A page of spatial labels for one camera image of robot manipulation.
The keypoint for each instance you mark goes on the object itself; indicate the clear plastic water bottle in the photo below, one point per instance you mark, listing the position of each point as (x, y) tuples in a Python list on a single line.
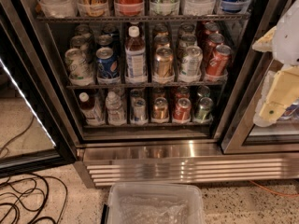
[(115, 109)]

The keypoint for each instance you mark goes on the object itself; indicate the white green can middle shelf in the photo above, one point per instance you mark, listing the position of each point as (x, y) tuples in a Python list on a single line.
[(80, 72)]

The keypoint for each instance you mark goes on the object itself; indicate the clear plastic storage bin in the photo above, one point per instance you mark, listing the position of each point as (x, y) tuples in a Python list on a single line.
[(154, 203)]

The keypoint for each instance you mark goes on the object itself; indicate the silver blue can bottom shelf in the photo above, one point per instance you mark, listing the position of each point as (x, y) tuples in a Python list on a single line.
[(139, 111)]

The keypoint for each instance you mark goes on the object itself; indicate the gold brown can top shelf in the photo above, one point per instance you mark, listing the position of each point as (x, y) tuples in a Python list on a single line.
[(92, 8)]

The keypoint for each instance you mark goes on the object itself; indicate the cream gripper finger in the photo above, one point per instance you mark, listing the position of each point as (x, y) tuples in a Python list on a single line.
[(264, 43), (283, 92)]

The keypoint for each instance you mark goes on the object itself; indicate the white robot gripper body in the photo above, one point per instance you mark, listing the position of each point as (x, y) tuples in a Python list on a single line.
[(287, 37)]

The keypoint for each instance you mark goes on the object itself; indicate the stainless fridge bottom grille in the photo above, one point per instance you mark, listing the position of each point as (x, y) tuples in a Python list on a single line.
[(183, 162)]

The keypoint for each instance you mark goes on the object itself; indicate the silver white can middle shelf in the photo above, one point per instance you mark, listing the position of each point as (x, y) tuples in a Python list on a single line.
[(190, 64)]

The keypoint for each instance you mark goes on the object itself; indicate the closed right fridge door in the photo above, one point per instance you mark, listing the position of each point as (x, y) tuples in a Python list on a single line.
[(249, 72)]

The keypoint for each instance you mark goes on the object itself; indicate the red can middle shelf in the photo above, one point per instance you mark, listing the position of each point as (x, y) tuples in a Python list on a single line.
[(220, 58)]

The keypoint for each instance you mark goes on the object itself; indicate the clear bottle shelf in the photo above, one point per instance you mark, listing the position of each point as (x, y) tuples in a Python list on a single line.
[(59, 8), (197, 7)]

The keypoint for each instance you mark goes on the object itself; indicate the gold can bottom shelf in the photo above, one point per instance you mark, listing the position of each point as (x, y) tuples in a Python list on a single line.
[(160, 112)]

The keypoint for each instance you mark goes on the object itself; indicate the clear bottle top shelf left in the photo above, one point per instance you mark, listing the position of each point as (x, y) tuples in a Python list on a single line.
[(59, 8)]

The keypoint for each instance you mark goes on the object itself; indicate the blue pepsi can middle shelf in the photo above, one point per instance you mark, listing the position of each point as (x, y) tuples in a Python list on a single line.
[(108, 71)]

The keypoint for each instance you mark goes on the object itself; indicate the clear bottle top shelf right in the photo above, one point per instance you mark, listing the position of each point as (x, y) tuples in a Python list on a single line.
[(197, 7)]

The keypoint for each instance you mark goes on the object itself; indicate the open glass fridge door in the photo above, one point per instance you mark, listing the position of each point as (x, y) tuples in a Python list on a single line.
[(34, 135)]

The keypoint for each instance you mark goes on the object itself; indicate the tall tea bottle middle shelf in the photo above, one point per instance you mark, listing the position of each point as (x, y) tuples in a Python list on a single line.
[(135, 54)]

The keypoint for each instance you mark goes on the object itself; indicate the green can bottom shelf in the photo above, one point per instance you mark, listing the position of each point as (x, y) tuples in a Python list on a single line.
[(203, 110)]

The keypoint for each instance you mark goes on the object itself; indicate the brown tea bottle bottom shelf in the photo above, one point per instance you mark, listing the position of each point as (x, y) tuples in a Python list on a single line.
[(91, 108)]

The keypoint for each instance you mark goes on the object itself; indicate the gold can middle shelf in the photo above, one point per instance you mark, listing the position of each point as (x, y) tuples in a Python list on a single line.
[(163, 65)]

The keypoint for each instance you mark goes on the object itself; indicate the red can bottom shelf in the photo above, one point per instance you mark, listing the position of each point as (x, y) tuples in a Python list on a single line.
[(182, 111)]

